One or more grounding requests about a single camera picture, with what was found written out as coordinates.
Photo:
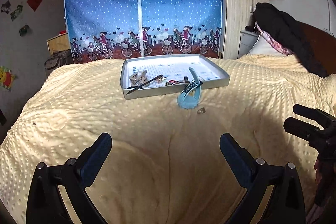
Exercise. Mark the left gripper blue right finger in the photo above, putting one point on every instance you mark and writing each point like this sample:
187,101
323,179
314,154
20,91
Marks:
286,203

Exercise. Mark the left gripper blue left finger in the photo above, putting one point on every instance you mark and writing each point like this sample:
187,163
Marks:
45,203

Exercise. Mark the light blue wrist watch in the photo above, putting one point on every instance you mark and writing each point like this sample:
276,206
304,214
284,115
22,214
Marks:
190,96

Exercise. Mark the black hair stick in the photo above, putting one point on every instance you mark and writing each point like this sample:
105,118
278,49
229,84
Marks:
144,84

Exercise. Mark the beige hair claw clip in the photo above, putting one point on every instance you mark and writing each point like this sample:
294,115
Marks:
138,78

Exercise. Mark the right hand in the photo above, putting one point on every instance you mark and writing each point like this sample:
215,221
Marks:
319,167

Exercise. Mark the dark wooden headboard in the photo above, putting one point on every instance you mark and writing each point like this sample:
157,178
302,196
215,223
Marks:
323,45

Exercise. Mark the pink floral fabric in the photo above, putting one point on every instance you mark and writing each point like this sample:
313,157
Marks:
276,45

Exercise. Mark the white pillow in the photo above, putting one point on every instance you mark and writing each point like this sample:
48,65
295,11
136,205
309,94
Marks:
262,47

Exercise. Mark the black clothing pile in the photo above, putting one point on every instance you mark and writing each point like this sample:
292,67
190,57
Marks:
285,30

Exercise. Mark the grey bedside drawer cabinet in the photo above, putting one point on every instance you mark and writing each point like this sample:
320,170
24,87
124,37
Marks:
247,41

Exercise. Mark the cream dotted bed blanket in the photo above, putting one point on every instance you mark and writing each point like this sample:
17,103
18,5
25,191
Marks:
165,165

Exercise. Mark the grey suitcase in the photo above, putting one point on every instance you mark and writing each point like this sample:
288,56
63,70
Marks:
58,59

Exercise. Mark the light wooden wardrobe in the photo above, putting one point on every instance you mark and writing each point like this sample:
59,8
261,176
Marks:
238,15

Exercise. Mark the grey shallow box tray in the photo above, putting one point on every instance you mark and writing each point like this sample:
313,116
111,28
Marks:
174,68

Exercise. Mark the wooden side cabinet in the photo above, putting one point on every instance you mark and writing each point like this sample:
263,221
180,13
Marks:
58,43

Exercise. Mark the blue fabric wardrobe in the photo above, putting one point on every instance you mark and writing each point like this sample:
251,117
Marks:
124,29

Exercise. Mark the yellow bear wall sticker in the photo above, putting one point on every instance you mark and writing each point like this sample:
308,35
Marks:
7,77

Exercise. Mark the green wall ornament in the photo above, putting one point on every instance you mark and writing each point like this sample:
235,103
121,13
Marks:
24,30

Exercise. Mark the wall photo cluster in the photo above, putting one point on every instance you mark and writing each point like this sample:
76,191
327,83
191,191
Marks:
14,14

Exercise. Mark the red diamond wall paper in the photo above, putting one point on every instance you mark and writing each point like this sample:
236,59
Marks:
34,4

